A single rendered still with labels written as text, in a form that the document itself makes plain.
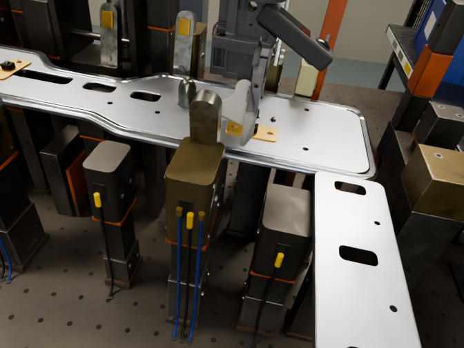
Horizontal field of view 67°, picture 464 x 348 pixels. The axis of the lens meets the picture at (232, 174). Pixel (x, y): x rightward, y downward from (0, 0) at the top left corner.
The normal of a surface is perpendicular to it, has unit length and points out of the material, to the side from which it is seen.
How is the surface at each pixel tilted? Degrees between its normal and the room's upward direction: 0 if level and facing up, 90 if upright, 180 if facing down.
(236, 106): 59
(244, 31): 90
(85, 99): 0
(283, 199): 0
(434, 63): 90
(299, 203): 0
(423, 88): 90
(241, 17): 90
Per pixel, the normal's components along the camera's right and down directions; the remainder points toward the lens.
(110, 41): -0.15, 0.45
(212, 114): -0.20, 0.76
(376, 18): -0.06, 0.64
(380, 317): 0.11, -0.76
